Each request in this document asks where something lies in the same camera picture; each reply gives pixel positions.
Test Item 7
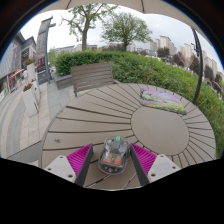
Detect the small white flower planter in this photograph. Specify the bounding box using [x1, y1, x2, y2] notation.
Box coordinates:
[24, 58, 38, 83]

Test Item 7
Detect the grey shopfront building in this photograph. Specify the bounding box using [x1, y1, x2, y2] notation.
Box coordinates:
[0, 31, 38, 96]

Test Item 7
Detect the transparent grey computer mouse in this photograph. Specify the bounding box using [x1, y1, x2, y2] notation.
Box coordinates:
[97, 135, 131, 176]

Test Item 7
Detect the round leafy tree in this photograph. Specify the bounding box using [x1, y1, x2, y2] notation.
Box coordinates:
[100, 11, 153, 52]

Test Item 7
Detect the curved black parasol pole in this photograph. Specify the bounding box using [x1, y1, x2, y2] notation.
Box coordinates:
[191, 28, 205, 106]

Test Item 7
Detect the beige apartment buildings group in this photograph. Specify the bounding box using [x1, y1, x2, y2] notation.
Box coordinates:
[146, 34, 222, 78]

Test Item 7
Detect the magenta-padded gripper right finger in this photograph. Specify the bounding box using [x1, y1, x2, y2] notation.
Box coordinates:
[129, 143, 183, 187]

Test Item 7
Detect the flower landscape print mouse pad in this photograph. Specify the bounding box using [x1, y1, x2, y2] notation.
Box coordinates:
[139, 87, 188, 116]

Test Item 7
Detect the tall sparse tree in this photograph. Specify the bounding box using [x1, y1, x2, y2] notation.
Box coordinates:
[61, 3, 118, 52]

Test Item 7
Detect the large white flower planter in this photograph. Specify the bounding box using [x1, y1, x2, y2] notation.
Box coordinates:
[21, 83, 42, 118]

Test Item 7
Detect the tall grey sign pillar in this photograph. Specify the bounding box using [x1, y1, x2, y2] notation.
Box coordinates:
[35, 16, 57, 84]

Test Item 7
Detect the brown slatted outdoor chair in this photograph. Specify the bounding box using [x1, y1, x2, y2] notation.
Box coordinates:
[70, 62, 116, 98]

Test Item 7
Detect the beige parasol canopy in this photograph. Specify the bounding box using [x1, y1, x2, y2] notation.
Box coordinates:
[39, 0, 209, 43]

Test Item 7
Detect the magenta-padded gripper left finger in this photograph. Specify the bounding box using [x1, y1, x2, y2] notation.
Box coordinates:
[43, 143, 95, 188]

